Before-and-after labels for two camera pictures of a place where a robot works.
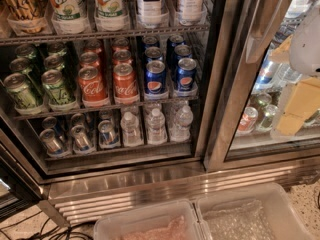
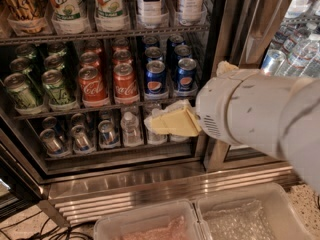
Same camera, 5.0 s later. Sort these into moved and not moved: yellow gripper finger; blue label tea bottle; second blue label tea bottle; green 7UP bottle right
Moved: yellow gripper finger
Not moved: blue label tea bottle; green 7UP bottle right; second blue label tea bottle
